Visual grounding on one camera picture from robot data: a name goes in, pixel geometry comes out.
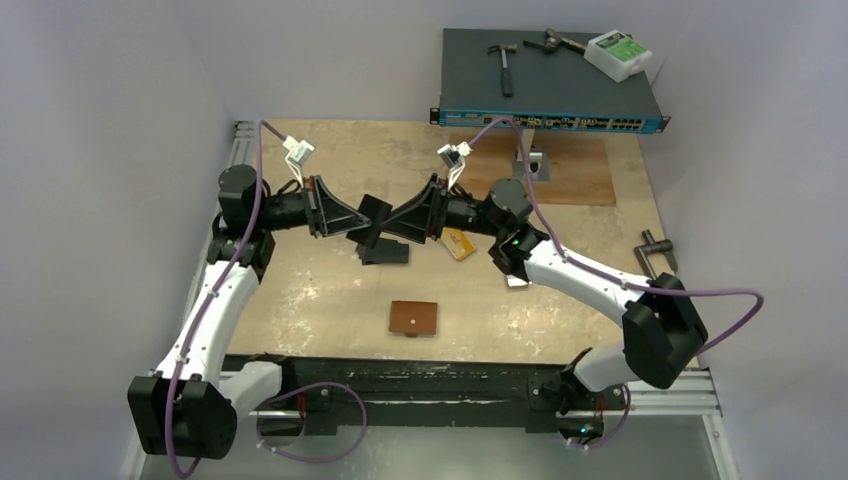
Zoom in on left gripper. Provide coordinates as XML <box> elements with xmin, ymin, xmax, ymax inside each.
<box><xmin>254</xmin><ymin>175</ymin><xmax>370</xmax><ymax>237</ymax></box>

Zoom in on single black card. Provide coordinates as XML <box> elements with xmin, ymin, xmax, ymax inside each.
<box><xmin>346</xmin><ymin>194</ymin><xmax>392</xmax><ymax>248</ymax></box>

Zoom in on brown leather card holder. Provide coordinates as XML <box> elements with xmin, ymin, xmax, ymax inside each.
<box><xmin>388</xmin><ymin>301</ymin><xmax>439</xmax><ymax>338</ymax></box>

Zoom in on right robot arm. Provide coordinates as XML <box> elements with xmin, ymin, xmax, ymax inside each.
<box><xmin>382</xmin><ymin>177</ymin><xmax>708</xmax><ymax>407</ymax></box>

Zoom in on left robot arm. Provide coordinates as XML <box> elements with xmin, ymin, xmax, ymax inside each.
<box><xmin>127</xmin><ymin>165</ymin><xmax>391</xmax><ymax>459</ymax></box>

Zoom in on black cards stack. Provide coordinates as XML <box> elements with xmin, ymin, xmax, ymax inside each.
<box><xmin>356</xmin><ymin>238</ymin><xmax>410</xmax><ymax>266</ymax></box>

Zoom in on orange card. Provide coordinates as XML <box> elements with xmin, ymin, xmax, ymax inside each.
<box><xmin>440</xmin><ymin>227</ymin><xmax>476</xmax><ymax>262</ymax></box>

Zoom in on silver white cards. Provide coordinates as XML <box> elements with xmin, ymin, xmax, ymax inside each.
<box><xmin>506</xmin><ymin>275</ymin><xmax>530</xmax><ymax>289</ymax></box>

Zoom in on silver metal stand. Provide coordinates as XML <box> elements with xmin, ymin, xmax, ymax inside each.
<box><xmin>512</xmin><ymin>128</ymin><xmax>551</xmax><ymax>183</ymax></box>

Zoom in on hammer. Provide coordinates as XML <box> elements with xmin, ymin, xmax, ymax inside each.
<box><xmin>487</xmin><ymin>44</ymin><xmax>518</xmax><ymax>98</ymax></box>

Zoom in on brown wooden board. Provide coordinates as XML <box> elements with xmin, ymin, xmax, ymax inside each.
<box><xmin>459</xmin><ymin>129</ymin><xmax>617</xmax><ymax>206</ymax></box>

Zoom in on black metal tool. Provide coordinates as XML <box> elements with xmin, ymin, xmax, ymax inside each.
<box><xmin>522</xmin><ymin>28</ymin><xmax>587</xmax><ymax>55</ymax></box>

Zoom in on grey metal clamp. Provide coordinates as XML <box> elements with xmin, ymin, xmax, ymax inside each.
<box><xmin>633</xmin><ymin>229</ymin><xmax>680</xmax><ymax>283</ymax></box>

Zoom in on white green box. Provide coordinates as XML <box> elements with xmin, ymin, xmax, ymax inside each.
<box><xmin>583</xmin><ymin>30</ymin><xmax>653</xmax><ymax>83</ymax></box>

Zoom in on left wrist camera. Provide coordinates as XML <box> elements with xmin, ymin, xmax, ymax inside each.
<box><xmin>282</xmin><ymin>136</ymin><xmax>315</xmax><ymax>187</ymax></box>

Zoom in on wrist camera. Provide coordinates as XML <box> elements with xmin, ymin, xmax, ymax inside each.
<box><xmin>437</xmin><ymin>142</ymin><xmax>473</xmax><ymax>190</ymax></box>
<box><xmin>282</xmin><ymin>136</ymin><xmax>315</xmax><ymax>187</ymax></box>

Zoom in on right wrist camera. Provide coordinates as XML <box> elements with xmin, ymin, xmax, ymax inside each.
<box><xmin>437</xmin><ymin>142</ymin><xmax>473</xmax><ymax>190</ymax></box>

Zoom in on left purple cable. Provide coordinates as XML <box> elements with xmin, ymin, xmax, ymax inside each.
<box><xmin>164</xmin><ymin>119</ymin><xmax>367</xmax><ymax>480</ymax></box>

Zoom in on purple cable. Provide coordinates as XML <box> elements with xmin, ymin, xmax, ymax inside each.
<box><xmin>164</xmin><ymin>119</ymin><xmax>367</xmax><ymax>480</ymax></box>
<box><xmin>463</xmin><ymin>117</ymin><xmax>765</xmax><ymax>452</ymax></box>

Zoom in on blue network switch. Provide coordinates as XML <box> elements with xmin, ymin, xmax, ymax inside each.
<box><xmin>429</xmin><ymin>28</ymin><xmax>670</xmax><ymax>135</ymax></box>

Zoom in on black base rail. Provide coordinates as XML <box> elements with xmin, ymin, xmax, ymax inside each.
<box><xmin>222</xmin><ymin>354</ymin><xmax>625</xmax><ymax>438</ymax></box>

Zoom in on aluminium frame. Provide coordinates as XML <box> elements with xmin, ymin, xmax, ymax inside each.
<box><xmin>127</xmin><ymin>135</ymin><xmax>717</xmax><ymax>478</ymax></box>

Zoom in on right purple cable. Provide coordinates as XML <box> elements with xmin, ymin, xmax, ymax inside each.
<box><xmin>463</xmin><ymin>117</ymin><xmax>765</xmax><ymax>452</ymax></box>

